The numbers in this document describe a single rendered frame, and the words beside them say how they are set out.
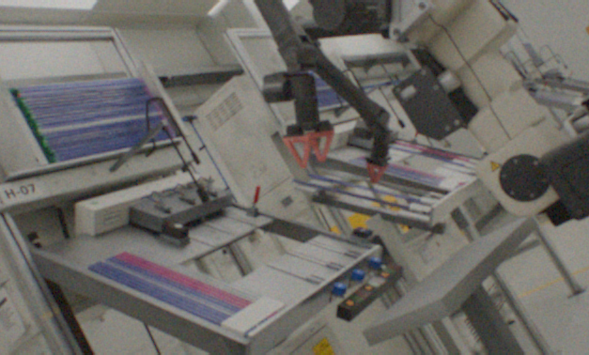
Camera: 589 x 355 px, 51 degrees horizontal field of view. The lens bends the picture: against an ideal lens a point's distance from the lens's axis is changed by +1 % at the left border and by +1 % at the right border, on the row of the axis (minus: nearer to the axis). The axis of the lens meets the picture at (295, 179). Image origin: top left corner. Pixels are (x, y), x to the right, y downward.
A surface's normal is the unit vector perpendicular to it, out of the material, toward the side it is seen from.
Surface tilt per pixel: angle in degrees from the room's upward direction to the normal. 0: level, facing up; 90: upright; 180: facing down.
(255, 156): 90
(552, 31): 90
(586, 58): 90
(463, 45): 90
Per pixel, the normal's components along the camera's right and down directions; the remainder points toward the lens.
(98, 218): 0.85, 0.23
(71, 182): 0.69, -0.48
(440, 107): -0.48, 0.17
